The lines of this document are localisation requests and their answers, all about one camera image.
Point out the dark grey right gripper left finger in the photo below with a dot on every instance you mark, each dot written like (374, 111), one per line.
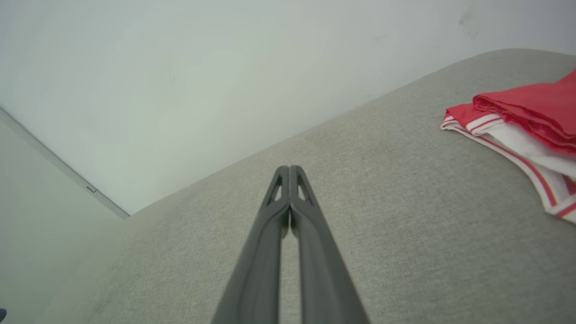
(256, 270)

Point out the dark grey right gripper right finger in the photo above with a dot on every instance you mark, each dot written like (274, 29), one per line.
(324, 270)

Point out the red Bulls 23 jersey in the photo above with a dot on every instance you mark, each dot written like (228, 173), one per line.
(531, 112)

